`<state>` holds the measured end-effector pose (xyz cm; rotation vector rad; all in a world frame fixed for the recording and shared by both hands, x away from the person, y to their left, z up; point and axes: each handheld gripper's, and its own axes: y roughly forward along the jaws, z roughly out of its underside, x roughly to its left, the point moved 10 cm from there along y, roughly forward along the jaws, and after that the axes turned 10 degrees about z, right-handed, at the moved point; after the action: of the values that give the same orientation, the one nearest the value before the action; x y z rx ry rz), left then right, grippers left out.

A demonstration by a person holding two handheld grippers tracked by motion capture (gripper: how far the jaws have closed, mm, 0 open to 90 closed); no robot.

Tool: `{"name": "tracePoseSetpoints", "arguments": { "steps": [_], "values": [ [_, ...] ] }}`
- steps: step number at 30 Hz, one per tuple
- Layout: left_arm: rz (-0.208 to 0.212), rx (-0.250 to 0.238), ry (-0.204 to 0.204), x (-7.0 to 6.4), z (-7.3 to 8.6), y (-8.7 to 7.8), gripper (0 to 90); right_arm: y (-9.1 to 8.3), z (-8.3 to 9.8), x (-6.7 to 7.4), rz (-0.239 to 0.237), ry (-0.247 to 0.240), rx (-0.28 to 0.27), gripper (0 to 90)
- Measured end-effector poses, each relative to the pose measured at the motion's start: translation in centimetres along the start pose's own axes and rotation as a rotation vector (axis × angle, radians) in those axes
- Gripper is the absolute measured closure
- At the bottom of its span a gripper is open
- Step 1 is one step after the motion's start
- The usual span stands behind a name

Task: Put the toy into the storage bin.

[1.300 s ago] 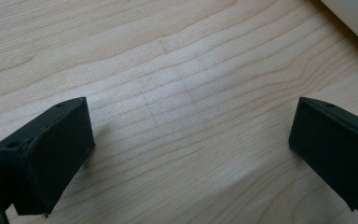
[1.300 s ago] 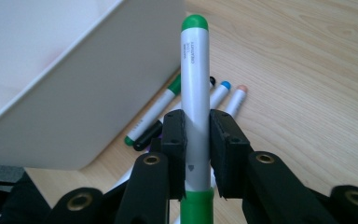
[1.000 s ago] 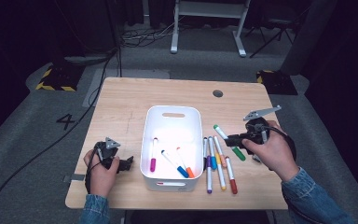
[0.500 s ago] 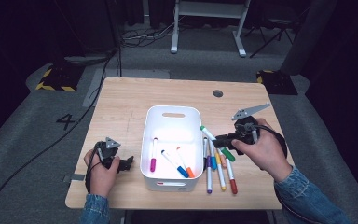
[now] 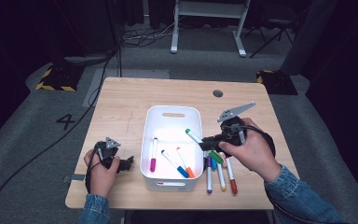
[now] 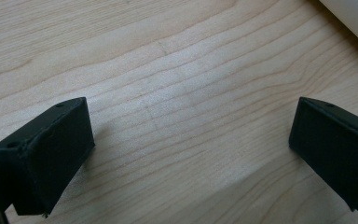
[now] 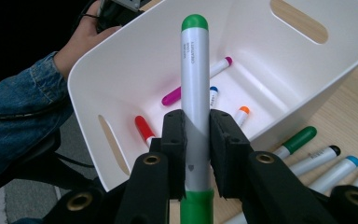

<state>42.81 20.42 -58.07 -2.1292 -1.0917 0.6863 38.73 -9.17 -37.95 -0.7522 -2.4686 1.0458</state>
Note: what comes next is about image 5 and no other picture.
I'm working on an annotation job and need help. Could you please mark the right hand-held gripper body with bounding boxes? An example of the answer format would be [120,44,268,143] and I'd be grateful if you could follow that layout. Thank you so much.
[216,101,257,147]

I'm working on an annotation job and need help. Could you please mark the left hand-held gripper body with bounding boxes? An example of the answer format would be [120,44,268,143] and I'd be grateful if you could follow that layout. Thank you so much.
[94,136,121,171]

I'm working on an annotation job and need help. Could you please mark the green marker pen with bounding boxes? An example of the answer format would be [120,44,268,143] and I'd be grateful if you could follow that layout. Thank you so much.
[185,128,225,165]

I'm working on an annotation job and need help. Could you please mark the peach marker pen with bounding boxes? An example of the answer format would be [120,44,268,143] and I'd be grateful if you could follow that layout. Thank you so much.
[218,151,228,169]

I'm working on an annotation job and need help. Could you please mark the magenta marker pen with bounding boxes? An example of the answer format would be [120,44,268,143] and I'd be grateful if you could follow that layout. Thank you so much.
[149,136,158,173]

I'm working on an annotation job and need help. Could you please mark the purple marker pen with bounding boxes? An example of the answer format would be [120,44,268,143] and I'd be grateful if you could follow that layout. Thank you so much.
[205,155,213,195]

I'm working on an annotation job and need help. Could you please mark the orange marker pen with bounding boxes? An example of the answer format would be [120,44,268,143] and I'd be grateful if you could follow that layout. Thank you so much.
[175,147,196,179]

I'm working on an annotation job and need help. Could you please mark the yellow marker pen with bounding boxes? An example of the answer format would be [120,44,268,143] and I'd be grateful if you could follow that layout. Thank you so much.
[215,161,227,192]

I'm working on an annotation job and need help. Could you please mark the white plastic bin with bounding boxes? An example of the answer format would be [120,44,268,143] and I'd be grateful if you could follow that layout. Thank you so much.
[139,105,205,192]

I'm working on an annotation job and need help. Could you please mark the brown marker pen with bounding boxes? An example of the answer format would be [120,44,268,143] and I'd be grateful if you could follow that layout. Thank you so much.
[225,157,239,195]

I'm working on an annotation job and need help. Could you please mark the person's left hand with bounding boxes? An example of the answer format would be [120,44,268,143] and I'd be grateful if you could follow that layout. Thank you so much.
[83,148,121,199]

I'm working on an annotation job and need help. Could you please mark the person's right hand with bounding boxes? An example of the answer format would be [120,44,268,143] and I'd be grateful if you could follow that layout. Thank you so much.
[217,117,282,184]

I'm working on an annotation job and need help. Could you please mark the grey tape strip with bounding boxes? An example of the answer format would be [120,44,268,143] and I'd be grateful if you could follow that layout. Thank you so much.
[62,173,86,183]

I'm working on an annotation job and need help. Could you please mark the yellow black striped stand base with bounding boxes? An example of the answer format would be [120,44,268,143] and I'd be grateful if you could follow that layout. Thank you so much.
[255,69,298,96]
[35,63,87,92]

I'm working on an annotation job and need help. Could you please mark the grey floor plate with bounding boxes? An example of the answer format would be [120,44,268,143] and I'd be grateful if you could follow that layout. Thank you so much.
[82,68,171,108]

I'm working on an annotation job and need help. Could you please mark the grey flat stand foot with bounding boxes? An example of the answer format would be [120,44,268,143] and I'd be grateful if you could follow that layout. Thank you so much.
[63,54,111,64]

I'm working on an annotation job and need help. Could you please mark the black folding stand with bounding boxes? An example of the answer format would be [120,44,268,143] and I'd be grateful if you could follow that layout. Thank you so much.
[249,17,296,59]

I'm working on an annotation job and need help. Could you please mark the grey padded column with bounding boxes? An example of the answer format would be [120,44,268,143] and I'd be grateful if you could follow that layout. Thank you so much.
[280,0,338,77]

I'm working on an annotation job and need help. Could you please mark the left hand-held gripper black cable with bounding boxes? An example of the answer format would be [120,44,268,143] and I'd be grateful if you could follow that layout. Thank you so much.
[85,148,102,194]

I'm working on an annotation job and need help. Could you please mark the long black floor cable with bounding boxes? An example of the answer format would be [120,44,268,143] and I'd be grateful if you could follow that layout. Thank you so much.
[0,46,120,224]

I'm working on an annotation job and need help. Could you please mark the tangle of floor cables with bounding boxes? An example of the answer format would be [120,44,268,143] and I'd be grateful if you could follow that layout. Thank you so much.
[119,18,181,49]

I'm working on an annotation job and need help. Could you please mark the white metal desk frame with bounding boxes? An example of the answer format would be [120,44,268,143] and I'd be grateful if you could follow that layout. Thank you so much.
[170,0,252,59]

